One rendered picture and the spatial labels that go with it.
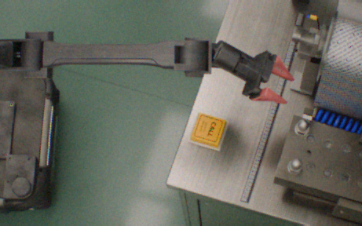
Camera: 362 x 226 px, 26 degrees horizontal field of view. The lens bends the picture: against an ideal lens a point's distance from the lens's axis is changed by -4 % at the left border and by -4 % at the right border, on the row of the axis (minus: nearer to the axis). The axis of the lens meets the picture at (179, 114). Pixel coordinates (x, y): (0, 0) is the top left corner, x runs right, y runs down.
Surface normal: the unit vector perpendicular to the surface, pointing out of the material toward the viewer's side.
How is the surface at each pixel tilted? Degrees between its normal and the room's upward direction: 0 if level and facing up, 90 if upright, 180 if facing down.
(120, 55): 26
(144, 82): 0
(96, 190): 0
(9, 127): 0
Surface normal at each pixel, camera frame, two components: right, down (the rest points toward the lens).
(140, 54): -0.20, 0.07
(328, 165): -0.05, -0.34
